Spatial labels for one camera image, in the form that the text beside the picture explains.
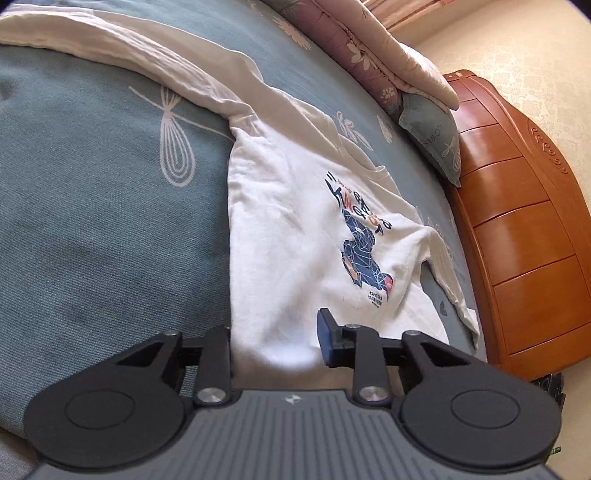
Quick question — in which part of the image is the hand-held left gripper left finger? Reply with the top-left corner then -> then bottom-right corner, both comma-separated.
115,325 -> 234,408

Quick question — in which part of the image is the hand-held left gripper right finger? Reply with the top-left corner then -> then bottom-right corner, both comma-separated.
316,308 -> 462,404

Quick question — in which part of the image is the white printed long-sleeve shirt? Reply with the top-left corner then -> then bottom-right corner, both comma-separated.
0,9 -> 481,393

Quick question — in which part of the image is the blue floral bed sheet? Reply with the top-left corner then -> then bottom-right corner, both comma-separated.
0,0 -> 488,444

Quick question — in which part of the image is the grey cloth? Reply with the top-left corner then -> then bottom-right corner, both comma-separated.
0,429 -> 40,480

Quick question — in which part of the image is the wooden headboard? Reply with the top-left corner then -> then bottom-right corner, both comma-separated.
441,69 -> 591,381

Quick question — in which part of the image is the grey-green pillow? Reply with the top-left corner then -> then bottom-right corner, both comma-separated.
398,92 -> 462,188

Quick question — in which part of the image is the folded pink floral quilt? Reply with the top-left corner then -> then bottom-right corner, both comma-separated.
277,0 -> 460,112

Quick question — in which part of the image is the pink curtain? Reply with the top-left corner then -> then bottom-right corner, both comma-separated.
365,0 -> 419,33

